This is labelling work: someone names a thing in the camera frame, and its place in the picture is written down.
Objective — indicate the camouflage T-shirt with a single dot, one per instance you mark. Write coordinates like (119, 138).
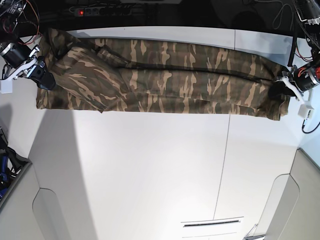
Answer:
(141, 75)

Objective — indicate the black power strip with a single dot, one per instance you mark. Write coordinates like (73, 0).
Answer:
(99, 11)

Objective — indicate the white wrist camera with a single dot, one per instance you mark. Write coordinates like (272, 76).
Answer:
(305, 111)
(6, 86)

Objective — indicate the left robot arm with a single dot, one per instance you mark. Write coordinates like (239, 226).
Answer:
(306, 17)

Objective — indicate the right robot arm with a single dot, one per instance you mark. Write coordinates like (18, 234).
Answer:
(10, 12)

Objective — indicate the blue and black cable clutter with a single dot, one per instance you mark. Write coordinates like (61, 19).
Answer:
(11, 164)

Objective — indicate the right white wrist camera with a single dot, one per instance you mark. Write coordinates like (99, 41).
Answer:
(6, 86)

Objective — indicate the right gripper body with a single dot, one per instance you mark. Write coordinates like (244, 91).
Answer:
(22, 61)

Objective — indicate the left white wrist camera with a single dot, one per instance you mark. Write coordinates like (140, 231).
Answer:
(305, 111)

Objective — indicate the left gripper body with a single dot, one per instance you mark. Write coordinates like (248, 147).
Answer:
(302, 79)

